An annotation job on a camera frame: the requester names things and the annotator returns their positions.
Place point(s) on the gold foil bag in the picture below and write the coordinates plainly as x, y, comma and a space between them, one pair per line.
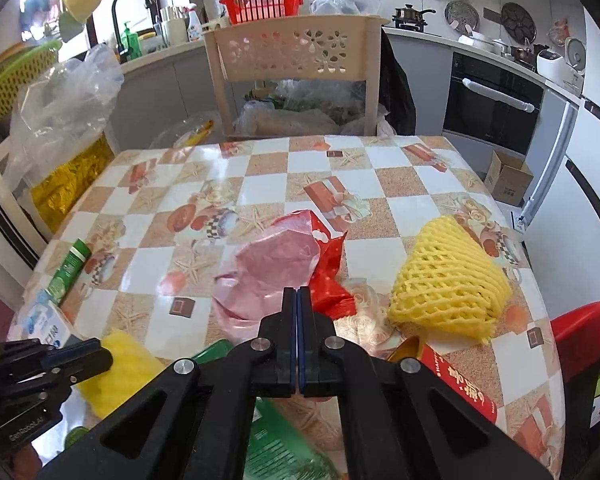
65, 180

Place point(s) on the pile of plastic bags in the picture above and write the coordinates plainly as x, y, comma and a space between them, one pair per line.
290, 120

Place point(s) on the yellow foam fruit net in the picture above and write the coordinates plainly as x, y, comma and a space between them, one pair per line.
450, 285

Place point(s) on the pale green cup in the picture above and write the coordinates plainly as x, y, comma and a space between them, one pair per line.
69, 27

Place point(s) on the yellow cup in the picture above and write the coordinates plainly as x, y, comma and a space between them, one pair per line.
80, 0

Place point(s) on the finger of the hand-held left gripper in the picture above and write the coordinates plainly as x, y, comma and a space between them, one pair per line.
87, 357

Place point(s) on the metal pot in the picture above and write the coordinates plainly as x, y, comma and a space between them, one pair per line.
524, 55

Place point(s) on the white bowl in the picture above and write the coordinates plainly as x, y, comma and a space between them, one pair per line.
480, 42

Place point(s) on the yellow sponge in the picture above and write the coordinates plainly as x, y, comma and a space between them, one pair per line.
125, 370

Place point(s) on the black cooking pot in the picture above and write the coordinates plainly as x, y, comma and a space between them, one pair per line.
410, 15

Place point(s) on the white refrigerator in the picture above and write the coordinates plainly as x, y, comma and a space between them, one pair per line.
590, 160

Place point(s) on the pink translucent plastic bag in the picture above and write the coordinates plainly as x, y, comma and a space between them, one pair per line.
270, 270

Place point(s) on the white spray bottle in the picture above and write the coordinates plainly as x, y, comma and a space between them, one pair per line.
195, 27

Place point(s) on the clear bag with yellow item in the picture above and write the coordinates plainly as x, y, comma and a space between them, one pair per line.
190, 132

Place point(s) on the large clear plastic bag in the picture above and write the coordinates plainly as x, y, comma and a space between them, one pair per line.
60, 105

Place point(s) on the green tube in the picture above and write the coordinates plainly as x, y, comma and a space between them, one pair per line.
70, 270

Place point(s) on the green dish soap bottle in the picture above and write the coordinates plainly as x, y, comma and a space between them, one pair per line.
130, 42

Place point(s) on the black built-in oven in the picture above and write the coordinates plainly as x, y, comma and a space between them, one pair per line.
490, 110

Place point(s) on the red paper cup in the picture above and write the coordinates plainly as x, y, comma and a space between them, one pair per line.
455, 380

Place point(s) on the red plastic stool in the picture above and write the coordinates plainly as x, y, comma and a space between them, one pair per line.
585, 330

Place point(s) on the white canister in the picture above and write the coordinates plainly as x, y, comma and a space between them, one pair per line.
175, 30

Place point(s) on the dark green packet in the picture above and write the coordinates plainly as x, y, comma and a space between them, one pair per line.
275, 435

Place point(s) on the brown cardboard box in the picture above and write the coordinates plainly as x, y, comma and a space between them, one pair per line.
505, 180

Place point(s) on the green plastic colander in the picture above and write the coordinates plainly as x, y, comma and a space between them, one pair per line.
10, 85

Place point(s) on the round silver steamer rack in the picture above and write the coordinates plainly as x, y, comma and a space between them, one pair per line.
461, 16

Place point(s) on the black trash bin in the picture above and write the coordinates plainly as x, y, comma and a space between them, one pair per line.
577, 410

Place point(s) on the small blue white box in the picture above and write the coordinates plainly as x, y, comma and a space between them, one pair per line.
45, 325

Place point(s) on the red plastic basket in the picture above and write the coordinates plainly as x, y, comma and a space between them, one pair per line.
260, 5

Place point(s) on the black cloth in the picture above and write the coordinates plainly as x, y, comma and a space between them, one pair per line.
395, 95

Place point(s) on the grey base cabinet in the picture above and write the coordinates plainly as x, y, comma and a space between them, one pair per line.
425, 85

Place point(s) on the black kitchen faucet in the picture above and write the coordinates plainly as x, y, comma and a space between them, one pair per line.
116, 25

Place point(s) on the round black divided tray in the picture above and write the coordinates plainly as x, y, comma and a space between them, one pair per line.
517, 20

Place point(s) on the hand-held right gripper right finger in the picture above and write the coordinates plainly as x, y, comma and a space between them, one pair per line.
305, 350

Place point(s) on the white rice cooker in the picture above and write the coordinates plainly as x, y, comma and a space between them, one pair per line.
572, 60

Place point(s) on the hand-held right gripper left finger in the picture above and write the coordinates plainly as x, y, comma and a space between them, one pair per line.
289, 350

